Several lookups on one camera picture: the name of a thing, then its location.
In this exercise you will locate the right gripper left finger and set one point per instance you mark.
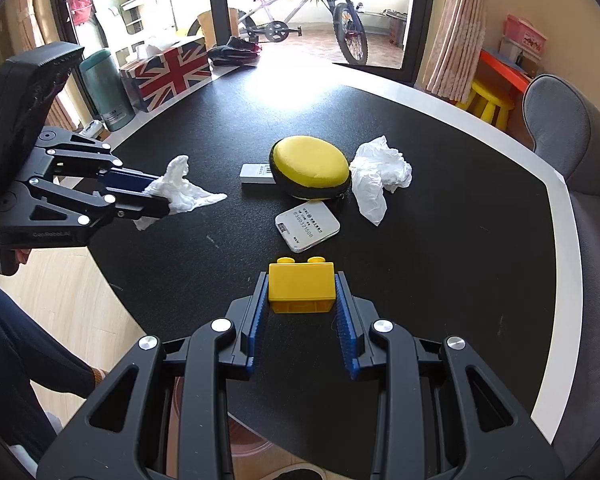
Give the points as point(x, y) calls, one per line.
point(120, 431)

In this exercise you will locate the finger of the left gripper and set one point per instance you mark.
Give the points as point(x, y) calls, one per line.
point(48, 202)
point(60, 153)

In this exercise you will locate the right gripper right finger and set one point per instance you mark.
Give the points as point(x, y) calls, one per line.
point(442, 413)

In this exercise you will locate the white tissue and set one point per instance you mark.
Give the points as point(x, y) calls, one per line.
point(183, 196)

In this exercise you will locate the yellow toy building block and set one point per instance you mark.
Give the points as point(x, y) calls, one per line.
point(301, 287)

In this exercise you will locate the white square card box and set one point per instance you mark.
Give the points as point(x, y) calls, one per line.
point(306, 225)

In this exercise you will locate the pink trash bin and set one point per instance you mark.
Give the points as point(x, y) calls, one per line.
point(232, 436)

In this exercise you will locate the green thermos bottle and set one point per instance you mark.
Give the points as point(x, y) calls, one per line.
point(104, 85)

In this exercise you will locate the union jack tissue box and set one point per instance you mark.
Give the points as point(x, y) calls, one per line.
point(152, 82)

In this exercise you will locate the blue trouser legs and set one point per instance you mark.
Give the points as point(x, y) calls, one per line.
point(29, 355)

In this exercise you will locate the dark folded cloth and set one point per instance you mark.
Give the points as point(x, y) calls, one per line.
point(236, 52)

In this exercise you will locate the yellow black round case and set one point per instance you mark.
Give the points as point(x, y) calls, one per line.
point(309, 168)

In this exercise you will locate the pink white bicycle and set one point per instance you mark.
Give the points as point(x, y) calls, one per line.
point(277, 20)

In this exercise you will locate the large crumpled white paper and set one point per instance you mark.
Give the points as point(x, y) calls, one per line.
point(375, 169)

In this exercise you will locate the grey fabric sofa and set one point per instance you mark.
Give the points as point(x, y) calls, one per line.
point(565, 130)

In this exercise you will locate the yellow plastic stool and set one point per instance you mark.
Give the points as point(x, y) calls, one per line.
point(491, 105)

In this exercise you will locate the pink patterned curtain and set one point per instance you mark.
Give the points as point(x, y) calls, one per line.
point(453, 59)

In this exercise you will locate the pink storage box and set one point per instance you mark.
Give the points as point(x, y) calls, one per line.
point(525, 34)

